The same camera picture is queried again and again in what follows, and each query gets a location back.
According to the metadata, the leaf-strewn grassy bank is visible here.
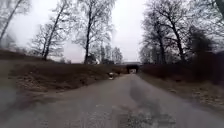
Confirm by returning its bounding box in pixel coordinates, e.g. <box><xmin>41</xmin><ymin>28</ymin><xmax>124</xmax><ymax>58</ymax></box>
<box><xmin>0</xmin><ymin>49</ymin><xmax>129</xmax><ymax>116</ymax></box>

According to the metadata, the dark brown hedge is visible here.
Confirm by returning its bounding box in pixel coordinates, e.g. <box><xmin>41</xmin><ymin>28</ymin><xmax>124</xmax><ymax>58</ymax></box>
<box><xmin>139</xmin><ymin>49</ymin><xmax>224</xmax><ymax>85</ymax></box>

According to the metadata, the concrete underpass bridge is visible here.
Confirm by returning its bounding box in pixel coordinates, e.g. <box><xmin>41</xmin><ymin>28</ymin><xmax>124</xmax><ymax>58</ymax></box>
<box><xmin>122</xmin><ymin>61</ymin><xmax>143</xmax><ymax>75</ymax></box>

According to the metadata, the grey asphalt path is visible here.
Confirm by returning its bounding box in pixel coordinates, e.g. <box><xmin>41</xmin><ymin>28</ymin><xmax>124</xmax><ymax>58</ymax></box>
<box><xmin>0</xmin><ymin>73</ymin><xmax>224</xmax><ymax>128</ymax></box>

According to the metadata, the brown grass verge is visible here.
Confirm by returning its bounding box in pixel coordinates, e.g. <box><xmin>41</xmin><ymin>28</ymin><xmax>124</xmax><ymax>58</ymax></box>
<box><xmin>137</xmin><ymin>72</ymin><xmax>224</xmax><ymax>111</ymax></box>

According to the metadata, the row of tall bare trees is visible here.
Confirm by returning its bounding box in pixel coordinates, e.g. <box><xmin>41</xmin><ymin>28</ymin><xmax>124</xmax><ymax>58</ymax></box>
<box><xmin>0</xmin><ymin>0</ymin><xmax>124</xmax><ymax>65</ymax></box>

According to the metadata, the group of bare trees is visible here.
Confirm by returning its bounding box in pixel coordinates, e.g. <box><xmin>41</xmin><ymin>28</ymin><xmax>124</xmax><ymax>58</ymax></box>
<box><xmin>139</xmin><ymin>0</ymin><xmax>224</xmax><ymax>66</ymax></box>

